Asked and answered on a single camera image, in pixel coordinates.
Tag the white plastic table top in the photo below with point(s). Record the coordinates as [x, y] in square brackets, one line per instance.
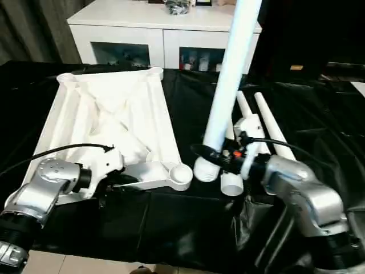
[114, 114]

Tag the white plastic table leg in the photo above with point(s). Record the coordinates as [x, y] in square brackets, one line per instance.
[232, 182]
[243, 105]
[272, 120]
[228, 71]

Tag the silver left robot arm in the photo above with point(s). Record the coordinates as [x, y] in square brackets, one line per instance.
[48, 177]

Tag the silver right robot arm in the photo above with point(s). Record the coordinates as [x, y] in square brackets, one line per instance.
[308, 194]

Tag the black plastic cover mat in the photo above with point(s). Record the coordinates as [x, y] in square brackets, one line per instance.
[171, 228]

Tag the dark robot body part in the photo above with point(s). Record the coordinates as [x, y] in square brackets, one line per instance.
[145, 269]

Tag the small tan box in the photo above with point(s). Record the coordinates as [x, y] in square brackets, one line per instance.
[296, 67]

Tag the white sideboard with glass doors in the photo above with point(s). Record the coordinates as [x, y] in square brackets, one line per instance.
[142, 34]

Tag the white flat board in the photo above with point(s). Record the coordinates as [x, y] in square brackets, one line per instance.
[358, 87]

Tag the grey curtain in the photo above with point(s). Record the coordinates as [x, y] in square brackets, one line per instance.
[31, 28]

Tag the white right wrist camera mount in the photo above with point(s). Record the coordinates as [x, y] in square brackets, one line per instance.
[251, 125]

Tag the dark picture frame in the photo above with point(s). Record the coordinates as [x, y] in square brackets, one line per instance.
[204, 3]

